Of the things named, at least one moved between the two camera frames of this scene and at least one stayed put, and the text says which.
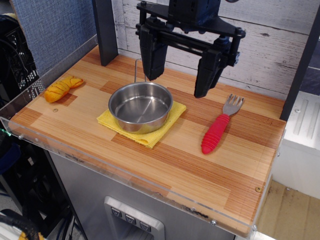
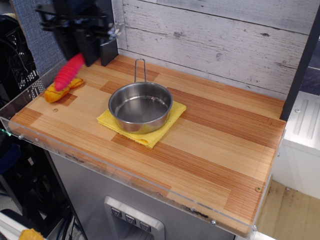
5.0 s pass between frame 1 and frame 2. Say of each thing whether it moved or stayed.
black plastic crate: stayed
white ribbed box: stayed
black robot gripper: moved
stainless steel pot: stayed
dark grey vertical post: stayed
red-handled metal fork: moved
